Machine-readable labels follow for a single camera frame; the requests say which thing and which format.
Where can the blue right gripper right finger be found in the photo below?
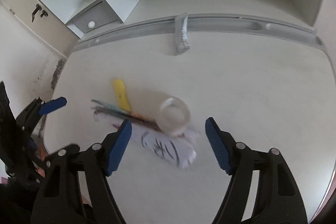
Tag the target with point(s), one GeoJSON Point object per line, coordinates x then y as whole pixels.
{"type": "Point", "coordinates": [221, 143]}

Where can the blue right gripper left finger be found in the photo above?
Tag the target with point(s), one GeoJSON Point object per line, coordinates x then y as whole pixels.
{"type": "Point", "coordinates": [115, 146]}

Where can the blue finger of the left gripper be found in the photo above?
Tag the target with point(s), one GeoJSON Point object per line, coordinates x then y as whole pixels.
{"type": "Point", "coordinates": [53, 105]}

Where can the white printed paper wrapper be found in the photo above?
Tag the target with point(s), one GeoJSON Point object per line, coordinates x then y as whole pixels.
{"type": "Point", "coordinates": [178, 151]}

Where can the white door with black handle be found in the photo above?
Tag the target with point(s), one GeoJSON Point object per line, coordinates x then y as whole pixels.
{"type": "Point", "coordinates": [43, 24]}

